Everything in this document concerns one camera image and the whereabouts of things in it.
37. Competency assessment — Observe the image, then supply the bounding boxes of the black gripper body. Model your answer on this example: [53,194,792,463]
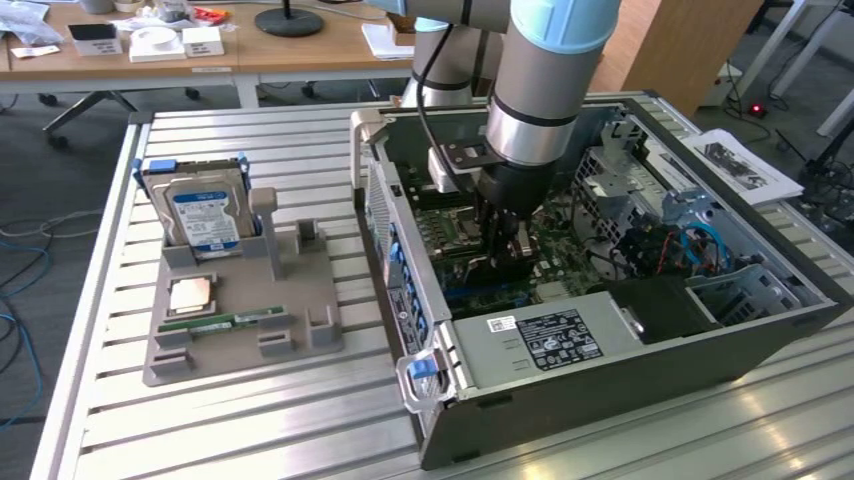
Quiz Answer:
[478,160,557,224]

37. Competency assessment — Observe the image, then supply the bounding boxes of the hard disk with blue carrier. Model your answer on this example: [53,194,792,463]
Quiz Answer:
[131,157,259,261]

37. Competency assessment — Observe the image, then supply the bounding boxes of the printed paper sheets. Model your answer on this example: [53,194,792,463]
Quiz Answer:
[686,128,808,207]

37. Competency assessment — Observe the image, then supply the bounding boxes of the black round lamp base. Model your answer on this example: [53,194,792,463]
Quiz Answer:
[254,0,327,38]

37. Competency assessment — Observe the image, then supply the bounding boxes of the blue case release latch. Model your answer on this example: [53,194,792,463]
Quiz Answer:
[405,360,437,396]

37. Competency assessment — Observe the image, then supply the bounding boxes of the plain white box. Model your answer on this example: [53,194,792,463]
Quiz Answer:
[181,26,225,59]

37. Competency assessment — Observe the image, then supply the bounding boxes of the blue wire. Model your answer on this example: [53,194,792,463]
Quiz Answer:
[680,219,736,274]

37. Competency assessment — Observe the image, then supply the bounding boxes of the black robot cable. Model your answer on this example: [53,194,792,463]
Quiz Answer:
[414,22,469,196]

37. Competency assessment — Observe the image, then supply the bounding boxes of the black and white box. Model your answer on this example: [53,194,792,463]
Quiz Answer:
[69,23,123,57]

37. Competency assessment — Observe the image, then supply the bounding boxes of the grey power supply unit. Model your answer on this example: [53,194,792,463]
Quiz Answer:
[452,292,646,394]

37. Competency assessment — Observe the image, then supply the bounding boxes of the blue expansion slot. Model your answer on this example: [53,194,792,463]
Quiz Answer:
[443,282,500,298]

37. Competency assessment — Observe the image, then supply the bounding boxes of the office chair base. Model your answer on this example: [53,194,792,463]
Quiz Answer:
[39,87,202,149]

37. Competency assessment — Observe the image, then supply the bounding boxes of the grey parts rack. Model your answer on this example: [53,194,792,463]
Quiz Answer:
[141,187,349,387]

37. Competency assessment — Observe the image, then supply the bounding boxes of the silver CPU chip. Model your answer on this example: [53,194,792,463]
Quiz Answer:
[166,277,217,314]

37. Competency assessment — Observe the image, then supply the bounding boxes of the blue floor cable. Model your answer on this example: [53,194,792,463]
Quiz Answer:
[0,239,53,431]

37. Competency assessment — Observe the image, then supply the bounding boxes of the green motherboard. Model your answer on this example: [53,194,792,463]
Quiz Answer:
[399,169,616,321]

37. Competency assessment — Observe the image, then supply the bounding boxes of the stack of white papers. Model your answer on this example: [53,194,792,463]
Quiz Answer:
[362,22,419,62]

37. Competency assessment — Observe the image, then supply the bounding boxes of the green graphics card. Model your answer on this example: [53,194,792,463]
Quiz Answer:
[458,237,540,300]

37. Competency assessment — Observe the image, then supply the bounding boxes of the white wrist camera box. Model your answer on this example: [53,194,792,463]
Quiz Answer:
[426,139,504,195]

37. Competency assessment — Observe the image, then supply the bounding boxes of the red wire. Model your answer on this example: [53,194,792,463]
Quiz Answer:
[657,229,676,274]

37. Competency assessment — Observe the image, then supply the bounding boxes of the clear plastic bag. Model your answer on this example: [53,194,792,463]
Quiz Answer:
[0,0,69,46]

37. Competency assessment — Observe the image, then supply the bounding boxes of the orange packet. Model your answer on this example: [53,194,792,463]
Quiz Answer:
[191,5,233,26]

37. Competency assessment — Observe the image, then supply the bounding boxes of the perforated metal drive cage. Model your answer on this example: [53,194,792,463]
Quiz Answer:
[572,144,677,242]

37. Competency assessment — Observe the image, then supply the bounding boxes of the green RAM stick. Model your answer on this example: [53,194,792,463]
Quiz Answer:
[158,305,286,332]

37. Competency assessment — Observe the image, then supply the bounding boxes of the black stand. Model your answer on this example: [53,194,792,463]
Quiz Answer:
[777,129,854,221]

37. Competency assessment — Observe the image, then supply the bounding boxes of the metal disk bay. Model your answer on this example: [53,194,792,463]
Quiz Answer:
[685,263,806,327]

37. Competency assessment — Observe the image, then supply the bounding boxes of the white box with tape roll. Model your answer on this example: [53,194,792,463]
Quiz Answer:
[129,27,189,64]

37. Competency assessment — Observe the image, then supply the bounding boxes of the dark grey PC case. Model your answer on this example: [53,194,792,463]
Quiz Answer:
[350,97,840,471]

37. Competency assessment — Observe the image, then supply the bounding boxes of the white floor cable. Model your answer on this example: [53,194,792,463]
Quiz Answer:
[0,209,106,239]

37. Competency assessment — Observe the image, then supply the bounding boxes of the wooden desk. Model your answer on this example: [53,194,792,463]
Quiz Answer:
[0,0,606,96]

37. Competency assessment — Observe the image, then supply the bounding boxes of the black plastic shroud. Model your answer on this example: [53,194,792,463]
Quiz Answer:
[608,276,726,346]

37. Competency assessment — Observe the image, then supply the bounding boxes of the CPU socket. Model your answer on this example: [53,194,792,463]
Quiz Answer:
[446,205,496,251]

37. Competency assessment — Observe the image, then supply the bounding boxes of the white desk frame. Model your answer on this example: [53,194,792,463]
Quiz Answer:
[733,0,854,137]

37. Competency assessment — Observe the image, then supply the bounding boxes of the wooden cabinet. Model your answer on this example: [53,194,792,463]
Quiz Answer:
[586,0,766,116]

